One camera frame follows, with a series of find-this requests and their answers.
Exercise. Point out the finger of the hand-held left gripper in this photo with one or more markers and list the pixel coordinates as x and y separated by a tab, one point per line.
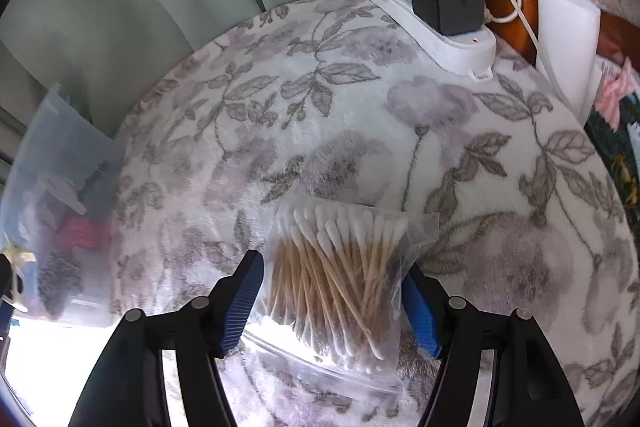
4	282

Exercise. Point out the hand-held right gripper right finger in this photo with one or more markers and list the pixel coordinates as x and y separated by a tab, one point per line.
422	312

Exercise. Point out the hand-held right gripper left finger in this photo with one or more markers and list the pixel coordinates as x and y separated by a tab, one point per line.
240	307

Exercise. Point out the bag of cotton swabs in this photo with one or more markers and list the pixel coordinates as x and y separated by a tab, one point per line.
330	267

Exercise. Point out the clear plastic storage container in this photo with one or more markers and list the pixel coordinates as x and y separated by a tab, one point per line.
55	147

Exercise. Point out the dark printed cloth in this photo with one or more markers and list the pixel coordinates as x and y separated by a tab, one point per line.
617	167

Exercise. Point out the white power strip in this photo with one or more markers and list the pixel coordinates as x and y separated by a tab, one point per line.
450	52

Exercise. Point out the pink fabric piece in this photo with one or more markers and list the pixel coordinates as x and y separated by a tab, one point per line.
617	89

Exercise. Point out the white box by wall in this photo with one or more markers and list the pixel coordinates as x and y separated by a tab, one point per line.
565	37

